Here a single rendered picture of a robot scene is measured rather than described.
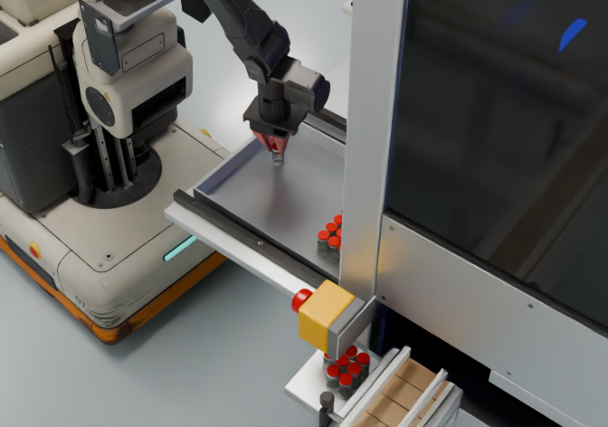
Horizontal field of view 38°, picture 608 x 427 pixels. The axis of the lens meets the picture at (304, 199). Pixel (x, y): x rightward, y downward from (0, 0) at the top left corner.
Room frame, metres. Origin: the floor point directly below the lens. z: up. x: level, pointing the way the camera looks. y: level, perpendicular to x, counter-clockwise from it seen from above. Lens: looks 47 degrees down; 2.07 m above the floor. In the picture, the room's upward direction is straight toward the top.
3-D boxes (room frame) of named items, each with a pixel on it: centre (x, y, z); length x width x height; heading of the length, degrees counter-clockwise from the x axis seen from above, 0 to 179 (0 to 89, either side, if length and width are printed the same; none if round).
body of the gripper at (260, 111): (1.18, 0.05, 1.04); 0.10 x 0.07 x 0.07; 67
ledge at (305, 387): (0.71, -0.06, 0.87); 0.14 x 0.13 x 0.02; 52
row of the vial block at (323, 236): (1.03, -0.08, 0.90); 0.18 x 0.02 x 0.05; 142
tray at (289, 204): (1.08, -0.01, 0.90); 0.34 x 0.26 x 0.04; 52
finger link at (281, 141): (1.18, 0.05, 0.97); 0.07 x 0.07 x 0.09; 67
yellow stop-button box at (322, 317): (0.75, -0.04, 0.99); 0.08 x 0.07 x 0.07; 52
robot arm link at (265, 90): (1.17, 0.05, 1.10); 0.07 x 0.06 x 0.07; 59
